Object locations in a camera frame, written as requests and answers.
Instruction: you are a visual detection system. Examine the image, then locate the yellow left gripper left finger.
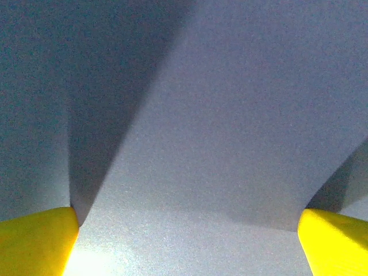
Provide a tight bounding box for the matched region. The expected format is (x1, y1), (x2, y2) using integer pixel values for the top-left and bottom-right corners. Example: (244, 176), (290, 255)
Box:
(0, 206), (80, 276)

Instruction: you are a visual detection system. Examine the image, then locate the purple cloth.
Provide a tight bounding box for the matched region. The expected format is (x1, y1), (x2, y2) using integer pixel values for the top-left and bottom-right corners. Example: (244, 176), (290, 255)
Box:
(0, 0), (368, 276)

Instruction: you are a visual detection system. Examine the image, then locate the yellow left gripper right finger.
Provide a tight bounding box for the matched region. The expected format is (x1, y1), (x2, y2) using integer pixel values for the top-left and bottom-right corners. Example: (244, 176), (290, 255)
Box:
(297, 208), (368, 276)

